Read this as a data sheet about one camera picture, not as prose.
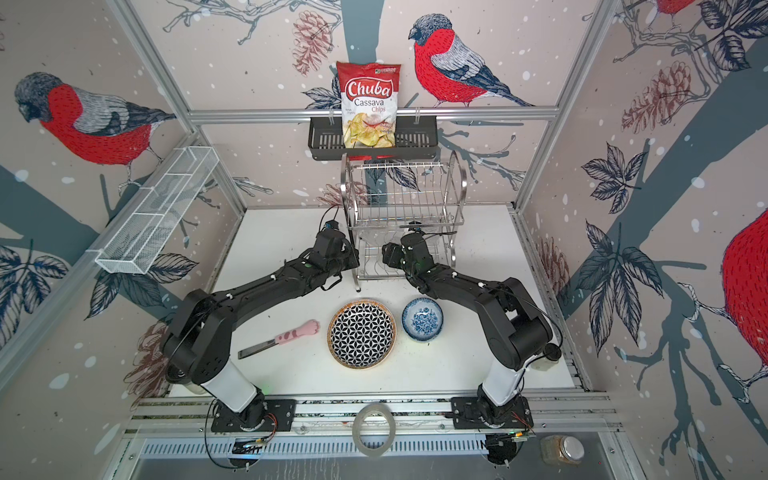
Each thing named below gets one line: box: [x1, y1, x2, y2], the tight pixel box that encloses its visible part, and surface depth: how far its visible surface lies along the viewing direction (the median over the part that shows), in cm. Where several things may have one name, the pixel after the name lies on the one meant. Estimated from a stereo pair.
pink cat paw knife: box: [238, 319, 321, 360], surface depth 87 cm
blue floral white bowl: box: [401, 297, 444, 341], surface depth 86 cm
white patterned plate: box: [327, 299, 397, 370], surface depth 87 cm
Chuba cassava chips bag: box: [336, 61, 401, 149], surface depth 86 cm
